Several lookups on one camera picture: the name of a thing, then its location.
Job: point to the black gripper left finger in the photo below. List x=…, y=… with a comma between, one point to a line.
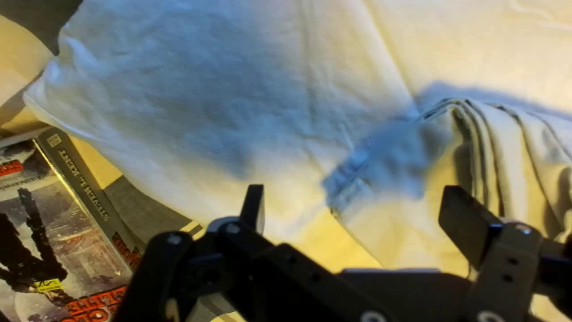
x=238, y=274

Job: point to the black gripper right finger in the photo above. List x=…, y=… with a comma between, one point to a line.
x=506, y=262

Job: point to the white cloth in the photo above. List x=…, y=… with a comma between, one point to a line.
x=238, y=90

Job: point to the book with dark cover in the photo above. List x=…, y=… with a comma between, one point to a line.
x=59, y=239

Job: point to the white pillow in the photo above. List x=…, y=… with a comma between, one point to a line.
x=18, y=65

